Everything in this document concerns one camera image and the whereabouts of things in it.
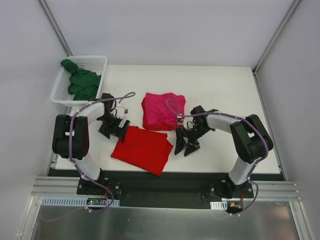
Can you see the pink t shirt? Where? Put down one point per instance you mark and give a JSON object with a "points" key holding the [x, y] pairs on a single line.
{"points": [[157, 111]]}

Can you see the white plastic basket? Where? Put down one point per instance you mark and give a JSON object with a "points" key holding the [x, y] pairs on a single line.
{"points": [[93, 63]]}

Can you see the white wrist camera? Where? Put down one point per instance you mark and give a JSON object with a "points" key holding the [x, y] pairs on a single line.
{"points": [[119, 112], [181, 122]]}

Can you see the white cable duct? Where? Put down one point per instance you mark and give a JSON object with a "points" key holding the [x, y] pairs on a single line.
{"points": [[79, 202], [219, 205]]}

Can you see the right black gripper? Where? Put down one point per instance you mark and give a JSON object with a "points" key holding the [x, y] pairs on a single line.
{"points": [[188, 136]]}

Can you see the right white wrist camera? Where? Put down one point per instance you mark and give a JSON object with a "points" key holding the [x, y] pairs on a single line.
{"points": [[181, 122]]}

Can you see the aluminium frame rail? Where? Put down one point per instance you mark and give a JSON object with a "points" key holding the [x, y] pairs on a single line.
{"points": [[278, 191]]}

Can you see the green t shirt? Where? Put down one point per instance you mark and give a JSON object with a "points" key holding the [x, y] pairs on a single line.
{"points": [[84, 83]]}

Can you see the red t shirt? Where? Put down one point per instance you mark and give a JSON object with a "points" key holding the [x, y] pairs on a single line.
{"points": [[145, 149]]}

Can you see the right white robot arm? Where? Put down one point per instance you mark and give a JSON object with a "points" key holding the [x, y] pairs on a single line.
{"points": [[251, 140]]}

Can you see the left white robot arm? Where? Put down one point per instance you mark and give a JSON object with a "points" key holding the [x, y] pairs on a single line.
{"points": [[71, 138]]}

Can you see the aluminium corner post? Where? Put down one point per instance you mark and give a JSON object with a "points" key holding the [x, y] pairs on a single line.
{"points": [[276, 35], [55, 26]]}

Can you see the left white cable duct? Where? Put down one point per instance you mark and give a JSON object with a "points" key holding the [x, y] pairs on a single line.
{"points": [[79, 202]]}

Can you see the right aluminium corner post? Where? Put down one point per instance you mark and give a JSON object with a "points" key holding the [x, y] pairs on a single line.
{"points": [[276, 35]]}

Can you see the left aluminium corner post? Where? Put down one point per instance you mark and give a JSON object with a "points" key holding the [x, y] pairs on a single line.
{"points": [[55, 26]]}

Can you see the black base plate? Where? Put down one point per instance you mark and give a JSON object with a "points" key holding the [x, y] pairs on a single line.
{"points": [[175, 190]]}

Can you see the right white cable duct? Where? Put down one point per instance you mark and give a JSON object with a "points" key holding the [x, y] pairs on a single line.
{"points": [[219, 205]]}

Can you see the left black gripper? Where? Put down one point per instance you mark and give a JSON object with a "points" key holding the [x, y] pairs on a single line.
{"points": [[115, 127]]}

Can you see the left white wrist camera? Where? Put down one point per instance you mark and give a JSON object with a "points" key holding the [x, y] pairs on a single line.
{"points": [[119, 112]]}

